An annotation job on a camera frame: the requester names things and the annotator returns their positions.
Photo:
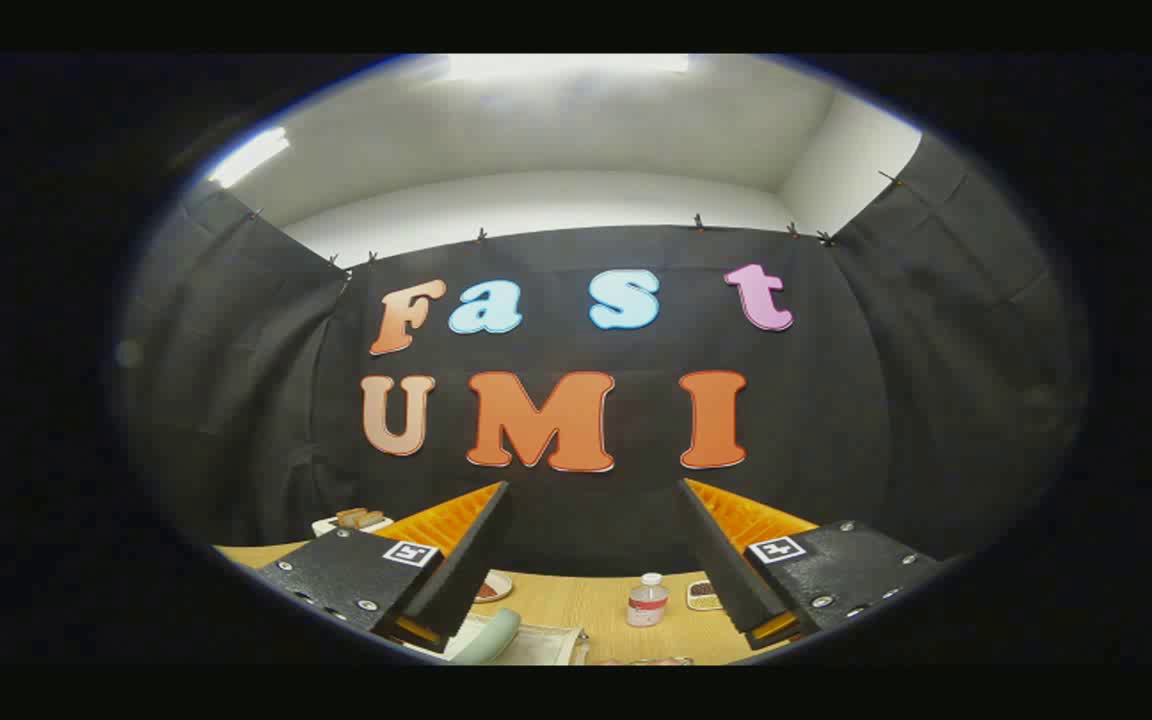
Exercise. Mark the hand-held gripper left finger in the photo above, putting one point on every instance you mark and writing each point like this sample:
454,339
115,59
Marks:
466,570

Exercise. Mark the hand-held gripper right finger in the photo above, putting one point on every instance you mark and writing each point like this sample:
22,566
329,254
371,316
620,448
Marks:
726,570

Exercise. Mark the light green plate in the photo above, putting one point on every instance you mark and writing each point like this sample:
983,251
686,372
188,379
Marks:
491,640

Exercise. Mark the white divided dish with beans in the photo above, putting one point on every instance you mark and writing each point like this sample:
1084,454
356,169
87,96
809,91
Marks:
702,596

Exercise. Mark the white plate with cookies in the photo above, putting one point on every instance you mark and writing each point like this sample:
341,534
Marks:
498,587

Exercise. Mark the clear plastic water bottle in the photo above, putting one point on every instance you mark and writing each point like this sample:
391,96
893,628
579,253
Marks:
647,603

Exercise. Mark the toast slices in toaster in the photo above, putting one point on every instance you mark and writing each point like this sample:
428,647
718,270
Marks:
358,517

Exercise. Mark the cream toaster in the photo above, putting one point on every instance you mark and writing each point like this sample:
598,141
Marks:
326,525

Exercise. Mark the narrow ceiling light panel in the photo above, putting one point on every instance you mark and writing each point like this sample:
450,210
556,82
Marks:
248,157

